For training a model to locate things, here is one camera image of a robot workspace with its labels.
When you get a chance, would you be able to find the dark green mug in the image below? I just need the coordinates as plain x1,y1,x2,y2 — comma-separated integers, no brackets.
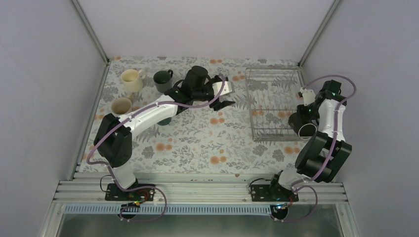
158,118,171,126
153,70,173,93

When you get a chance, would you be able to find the cream ribbed mug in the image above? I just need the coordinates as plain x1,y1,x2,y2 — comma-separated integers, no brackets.
121,69,147,93

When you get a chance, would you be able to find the floral white mug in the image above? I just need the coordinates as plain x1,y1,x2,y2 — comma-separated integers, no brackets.
110,97,132,116

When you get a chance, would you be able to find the black speckled mug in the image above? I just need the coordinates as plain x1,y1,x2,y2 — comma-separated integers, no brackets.
288,113,317,138

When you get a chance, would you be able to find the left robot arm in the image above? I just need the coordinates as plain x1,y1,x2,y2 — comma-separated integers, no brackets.
86,66,234,200

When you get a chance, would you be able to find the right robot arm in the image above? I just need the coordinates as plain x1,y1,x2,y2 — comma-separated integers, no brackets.
267,75,352,201

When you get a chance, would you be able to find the floral table mat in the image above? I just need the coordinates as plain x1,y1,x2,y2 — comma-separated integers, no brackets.
84,56,305,174

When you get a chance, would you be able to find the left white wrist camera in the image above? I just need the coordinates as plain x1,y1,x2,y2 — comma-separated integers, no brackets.
212,81,234,96

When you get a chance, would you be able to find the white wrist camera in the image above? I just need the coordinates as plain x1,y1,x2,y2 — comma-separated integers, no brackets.
212,81,234,96
298,87,316,106

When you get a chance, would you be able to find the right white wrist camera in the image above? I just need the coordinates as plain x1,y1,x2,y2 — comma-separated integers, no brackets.
298,87,316,106

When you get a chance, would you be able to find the wire dish rack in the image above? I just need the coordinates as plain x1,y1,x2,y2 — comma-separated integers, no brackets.
245,66,303,142

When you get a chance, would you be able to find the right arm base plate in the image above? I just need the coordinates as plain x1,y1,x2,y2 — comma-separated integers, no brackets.
250,184,299,202

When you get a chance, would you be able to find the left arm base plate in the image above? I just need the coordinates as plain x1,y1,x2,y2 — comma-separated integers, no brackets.
104,183,155,202

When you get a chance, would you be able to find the aluminium mounting rail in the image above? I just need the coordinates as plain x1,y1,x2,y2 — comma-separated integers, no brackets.
53,180,348,204

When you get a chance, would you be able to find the white slotted cable duct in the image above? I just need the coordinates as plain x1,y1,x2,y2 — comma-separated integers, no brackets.
63,203,272,216

